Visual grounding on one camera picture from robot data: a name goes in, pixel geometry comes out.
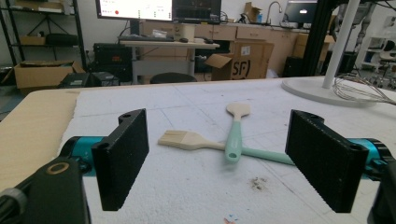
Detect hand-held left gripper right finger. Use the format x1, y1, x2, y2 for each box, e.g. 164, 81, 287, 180
284, 109, 370, 214

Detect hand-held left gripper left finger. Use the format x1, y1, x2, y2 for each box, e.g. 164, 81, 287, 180
91, 108, 150, 212

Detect wire whisk wooden handle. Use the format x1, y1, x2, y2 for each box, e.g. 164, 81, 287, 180
332, 74, 396, 106

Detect cream spatula mint handle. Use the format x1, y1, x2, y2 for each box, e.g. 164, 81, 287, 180
224, 102, 251, 164

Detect white stand round base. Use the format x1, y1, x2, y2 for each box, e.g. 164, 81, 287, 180
280, 0, 379, 108

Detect white foam table mat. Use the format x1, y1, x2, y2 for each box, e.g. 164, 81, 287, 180
59, 76, 396, 224

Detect black round stool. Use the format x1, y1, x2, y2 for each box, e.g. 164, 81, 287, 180
149, 72, 198, 85

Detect large black computer tower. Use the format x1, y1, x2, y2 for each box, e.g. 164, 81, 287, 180
92, 42, 134, 82

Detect open cardboard box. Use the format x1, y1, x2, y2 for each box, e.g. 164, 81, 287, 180
3, 60, 87, 94

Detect black keyboard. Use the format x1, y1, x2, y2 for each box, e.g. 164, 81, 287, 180
117, 35, 176, 43

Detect beige office desk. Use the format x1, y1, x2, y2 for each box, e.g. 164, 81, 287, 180
118, 38, 220, 86

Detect large printed cardboard box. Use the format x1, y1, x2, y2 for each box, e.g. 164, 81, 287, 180
204, 40, 275, 82

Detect black bag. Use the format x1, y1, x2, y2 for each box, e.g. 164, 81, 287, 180
46, 33, 79, 47

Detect black metal shelf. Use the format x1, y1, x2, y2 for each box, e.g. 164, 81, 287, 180
0, 0, 88, 71

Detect beige plastic container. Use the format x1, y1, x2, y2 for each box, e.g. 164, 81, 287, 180
174, 22, 205, 43

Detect grey humanoid robot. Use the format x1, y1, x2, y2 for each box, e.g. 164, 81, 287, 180
334, 1, 379, 54

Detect small cardboard box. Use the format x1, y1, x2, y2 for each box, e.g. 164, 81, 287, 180
20, 35, 47, 46
243, 1, 262, 22

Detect wooden counter cabinets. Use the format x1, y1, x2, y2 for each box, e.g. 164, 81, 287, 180
139, 21, 335, 77

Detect computer monitor white screen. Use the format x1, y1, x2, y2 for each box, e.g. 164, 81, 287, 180
95, 0, 174, 22

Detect small dark monitor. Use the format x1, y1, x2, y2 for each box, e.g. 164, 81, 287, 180
283, 0, 318, 26

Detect metal faucet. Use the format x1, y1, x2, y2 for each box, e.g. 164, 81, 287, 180
265, 0, 283, 26

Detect computer monitor dark screen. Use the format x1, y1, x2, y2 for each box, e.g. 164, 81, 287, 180
172, 0, 222, 24

